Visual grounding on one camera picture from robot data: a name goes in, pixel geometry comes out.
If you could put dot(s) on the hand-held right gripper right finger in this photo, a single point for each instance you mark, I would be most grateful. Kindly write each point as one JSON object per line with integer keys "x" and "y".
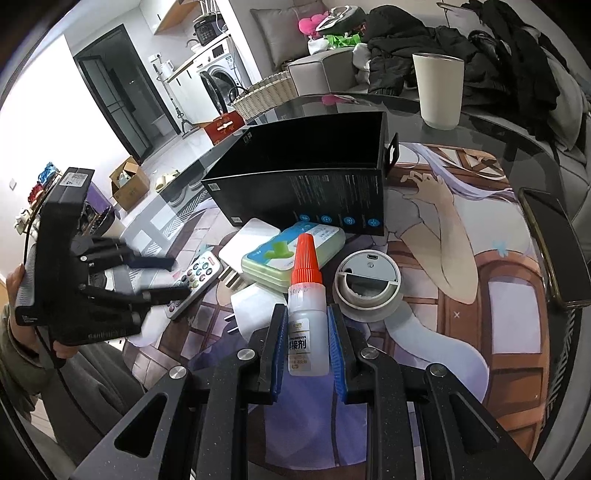
{"x": 336, "y": 355}

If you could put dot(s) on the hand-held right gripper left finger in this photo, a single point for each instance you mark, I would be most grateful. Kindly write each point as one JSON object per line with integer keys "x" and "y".
{"x": 279, "y": 350}

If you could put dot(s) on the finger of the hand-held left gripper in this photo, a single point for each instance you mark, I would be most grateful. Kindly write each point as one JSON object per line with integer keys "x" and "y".
{"x": 147, "y": 262}
{"x": 166, "y": 296}

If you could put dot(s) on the red-capped glue bottle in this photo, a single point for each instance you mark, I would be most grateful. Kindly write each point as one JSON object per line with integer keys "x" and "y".
{"x": 307, "y": 332}

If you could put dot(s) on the grey remote control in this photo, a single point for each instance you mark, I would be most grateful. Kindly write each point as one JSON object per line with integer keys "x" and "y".
{"x": 201, "y": 274}

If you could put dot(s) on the teal plastic case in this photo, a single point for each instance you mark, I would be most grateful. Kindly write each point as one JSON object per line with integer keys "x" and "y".
{"x": 277, "y": 261}

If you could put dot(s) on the white power adapter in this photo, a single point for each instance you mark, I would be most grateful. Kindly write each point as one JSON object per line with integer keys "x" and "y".
{"x": 254, "y": 307}
{"x": 249, "y": 233}

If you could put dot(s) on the black cardboard box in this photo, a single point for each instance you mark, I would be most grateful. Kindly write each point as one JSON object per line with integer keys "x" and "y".
{"x": 295, "y": 194}

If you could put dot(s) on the person's left forearm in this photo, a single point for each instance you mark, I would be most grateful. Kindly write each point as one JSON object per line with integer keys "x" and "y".
{"x": 18, "y": 383}

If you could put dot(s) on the person's left hand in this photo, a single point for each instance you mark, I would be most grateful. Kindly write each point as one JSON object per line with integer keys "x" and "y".
{"x": 16, "y": 281}

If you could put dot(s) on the white trash bin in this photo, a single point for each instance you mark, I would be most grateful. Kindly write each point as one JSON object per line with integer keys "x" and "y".
{"x": 111, "y": 226}

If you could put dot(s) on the beige slipper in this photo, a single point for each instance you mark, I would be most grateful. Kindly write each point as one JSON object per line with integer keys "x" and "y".
{"x": 171, "y": 175}
{"x": 161, "y": 185}

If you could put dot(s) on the brown cardboard box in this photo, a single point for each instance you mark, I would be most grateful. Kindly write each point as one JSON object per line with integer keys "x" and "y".
{"x": 131, "y": 184}

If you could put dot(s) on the round white device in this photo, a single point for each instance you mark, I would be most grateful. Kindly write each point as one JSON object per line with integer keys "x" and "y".
{"x": 369, "y": 263}

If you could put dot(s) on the person's grey trouser leg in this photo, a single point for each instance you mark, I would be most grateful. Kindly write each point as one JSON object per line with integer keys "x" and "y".
{"x": 97, "y": 397}

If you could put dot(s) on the printed desk mat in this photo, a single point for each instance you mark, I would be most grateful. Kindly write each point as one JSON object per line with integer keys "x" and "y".
{"x": 461, "y": 346}

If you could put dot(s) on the red gift box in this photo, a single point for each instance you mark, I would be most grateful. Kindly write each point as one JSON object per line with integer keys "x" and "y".
{"x": 222, "y": 131}

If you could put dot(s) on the metal floor stand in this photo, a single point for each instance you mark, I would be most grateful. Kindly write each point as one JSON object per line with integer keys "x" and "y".
{"x": 182, "y": 115}

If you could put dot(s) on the dark glass door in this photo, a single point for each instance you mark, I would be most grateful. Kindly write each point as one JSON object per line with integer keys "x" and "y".
{"x": 120, "y": 92}

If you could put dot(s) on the wicker basket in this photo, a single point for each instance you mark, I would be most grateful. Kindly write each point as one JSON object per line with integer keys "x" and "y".
{"x": 263, "y": 97}

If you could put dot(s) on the white washing machine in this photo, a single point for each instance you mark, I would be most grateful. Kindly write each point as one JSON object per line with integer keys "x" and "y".
{"x": 221, "y": 57}

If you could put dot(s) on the black smartphone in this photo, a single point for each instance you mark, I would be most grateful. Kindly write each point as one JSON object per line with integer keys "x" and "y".
{"x": 549, "y": 244}

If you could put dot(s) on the black countertop appliance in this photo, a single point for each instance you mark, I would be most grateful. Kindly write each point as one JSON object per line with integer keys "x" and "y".
{"x": 207, "y": 28}

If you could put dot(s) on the grey sofa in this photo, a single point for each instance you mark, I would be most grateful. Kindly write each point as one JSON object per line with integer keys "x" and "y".
{"x": 314, "y": 74}

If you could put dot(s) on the grey cushion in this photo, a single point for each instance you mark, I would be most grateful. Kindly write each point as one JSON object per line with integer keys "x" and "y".
{"x": 281, "y": 32}

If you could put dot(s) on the white cup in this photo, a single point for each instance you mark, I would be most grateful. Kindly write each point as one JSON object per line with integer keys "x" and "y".
{"x": 438, "y": 87}

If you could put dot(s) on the green and white bag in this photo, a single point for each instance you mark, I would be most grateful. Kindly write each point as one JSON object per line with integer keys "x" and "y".
{"x": 334, "y": 44}

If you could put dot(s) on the pink plush toy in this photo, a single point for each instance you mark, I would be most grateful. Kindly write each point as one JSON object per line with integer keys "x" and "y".
{"x": 311, "y": 25}

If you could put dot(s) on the black puffer jacket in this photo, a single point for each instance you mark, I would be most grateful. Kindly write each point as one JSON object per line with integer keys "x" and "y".
{"x": 397, "y": 50}

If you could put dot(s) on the black white patterned bag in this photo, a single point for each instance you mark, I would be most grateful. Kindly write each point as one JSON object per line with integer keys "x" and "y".
{"x": 341, "y": 18}

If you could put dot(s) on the black clothes pile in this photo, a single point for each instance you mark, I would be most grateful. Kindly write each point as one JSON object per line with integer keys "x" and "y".
{"x": 517, "y": 55}

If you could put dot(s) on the wooden wall cabinet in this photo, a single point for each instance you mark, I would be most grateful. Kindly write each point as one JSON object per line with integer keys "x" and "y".
{"x": 178, "y": 14}

